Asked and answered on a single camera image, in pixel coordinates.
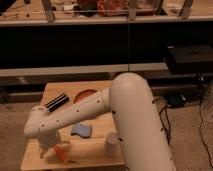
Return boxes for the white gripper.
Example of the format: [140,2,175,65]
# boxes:
[38,131,71,159]

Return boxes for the orange pepper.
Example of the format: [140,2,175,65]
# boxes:
[53,145,73,164]

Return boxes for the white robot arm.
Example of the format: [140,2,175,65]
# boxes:
[24,72,176,171]

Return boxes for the orange ceramic bowl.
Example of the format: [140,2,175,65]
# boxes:
[74,89,97,103]

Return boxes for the wooden table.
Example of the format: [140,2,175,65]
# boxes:
[21,81,125,171]

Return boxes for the blue sponge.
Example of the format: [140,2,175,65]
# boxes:
[71,123,92,138]

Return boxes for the black striped box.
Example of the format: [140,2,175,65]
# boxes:
[45,93,69,112]

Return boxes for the white paper cup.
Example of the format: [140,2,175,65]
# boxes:
[105,132,119,156]

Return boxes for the black box on right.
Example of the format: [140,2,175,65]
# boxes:
[165,45,213,74]

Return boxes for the long shelf rail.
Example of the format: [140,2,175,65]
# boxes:
[0,62,168,77]

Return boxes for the black cable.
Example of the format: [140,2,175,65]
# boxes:
[158,96,213,168]

